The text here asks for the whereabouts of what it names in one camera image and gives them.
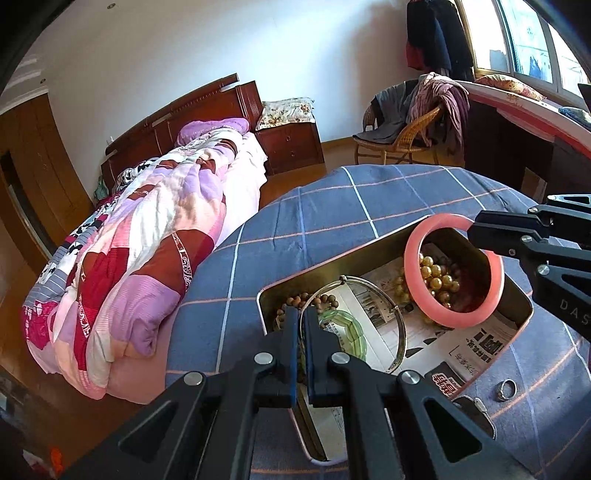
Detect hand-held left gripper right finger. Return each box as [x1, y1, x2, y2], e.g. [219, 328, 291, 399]
[305, 305, 533, 480]

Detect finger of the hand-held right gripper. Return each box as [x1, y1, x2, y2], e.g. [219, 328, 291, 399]
[467, 194, 591, 250]
[481, 230, 591, 343]

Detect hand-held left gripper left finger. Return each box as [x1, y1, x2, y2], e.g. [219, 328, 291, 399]
[60, 307, 300, 480]

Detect green jade bangle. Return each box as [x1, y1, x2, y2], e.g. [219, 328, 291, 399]
[318, 309, 369, 363]

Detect wooden bead bracelet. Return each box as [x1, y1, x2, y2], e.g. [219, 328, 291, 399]
[271, 291, 341, 334]

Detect gold pearl bracelet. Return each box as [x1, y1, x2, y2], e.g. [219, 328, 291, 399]
[394, 251, 463, 308]

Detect pink tin box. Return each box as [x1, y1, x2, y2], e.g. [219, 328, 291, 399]
[256, 215, 535, 464]

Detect thin silver bangle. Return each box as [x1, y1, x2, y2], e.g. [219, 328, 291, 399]
[298, 275, 407, 375]

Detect pink bangle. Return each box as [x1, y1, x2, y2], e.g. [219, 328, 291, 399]
[403, 216, 504, 330]

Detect dark wooden desk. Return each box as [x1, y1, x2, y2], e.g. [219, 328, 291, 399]
[462, 80, 591, 209]

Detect printed paper sheet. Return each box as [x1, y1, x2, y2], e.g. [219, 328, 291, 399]
[323, 256, 521, 385]

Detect pink desk cover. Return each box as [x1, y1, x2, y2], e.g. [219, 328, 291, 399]
[462, 80, 591, 149]

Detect wicker chair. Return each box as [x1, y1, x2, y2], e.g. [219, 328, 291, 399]
[353, 80, 445, 165]

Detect folded blue cloth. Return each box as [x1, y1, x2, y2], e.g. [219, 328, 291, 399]
[558, 106, 591, 126]

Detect floral cushion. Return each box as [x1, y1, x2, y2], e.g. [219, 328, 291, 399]
[474, 73, 546, 102]

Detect purple pink garment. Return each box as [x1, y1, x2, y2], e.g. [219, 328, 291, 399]
[406, 72, 471, 154]

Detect blue checked tablecloth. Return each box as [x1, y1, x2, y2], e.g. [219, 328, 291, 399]
[165, 164, 591, 480]

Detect small silver clasp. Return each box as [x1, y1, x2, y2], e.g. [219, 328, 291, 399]
[454, 396, 488, 416]

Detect grey garment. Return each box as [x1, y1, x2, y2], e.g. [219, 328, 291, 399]
[353, 82, 431, 145]

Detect window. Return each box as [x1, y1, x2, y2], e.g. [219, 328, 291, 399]
[455, 0, 591, 100]

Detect hanging dark coats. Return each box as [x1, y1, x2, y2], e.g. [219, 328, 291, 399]
[405, 0, 476, 82]

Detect patchwork pink quilt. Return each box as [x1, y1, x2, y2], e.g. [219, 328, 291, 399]
[21, 128, 246, 401]

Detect wooden bed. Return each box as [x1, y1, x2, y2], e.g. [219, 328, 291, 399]
[21, 72, 269, 403]

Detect dark wooden nightstand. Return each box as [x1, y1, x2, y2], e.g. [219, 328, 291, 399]
[254, 122, 327, 176]

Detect floral pillow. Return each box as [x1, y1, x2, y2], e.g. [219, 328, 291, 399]
[255, 96, 317, 131]

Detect black and white cloth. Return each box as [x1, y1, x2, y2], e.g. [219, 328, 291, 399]
[114, 158, 160, 190]

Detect purple pillow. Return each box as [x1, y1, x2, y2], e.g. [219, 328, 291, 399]
[177, 117, 250, 149]

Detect dark wooden headboard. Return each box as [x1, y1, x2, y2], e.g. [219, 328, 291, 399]
[100, 72, 265, 186]

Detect wooden wardrobe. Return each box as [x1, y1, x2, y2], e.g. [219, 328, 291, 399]
[0, 91, 94, 278]

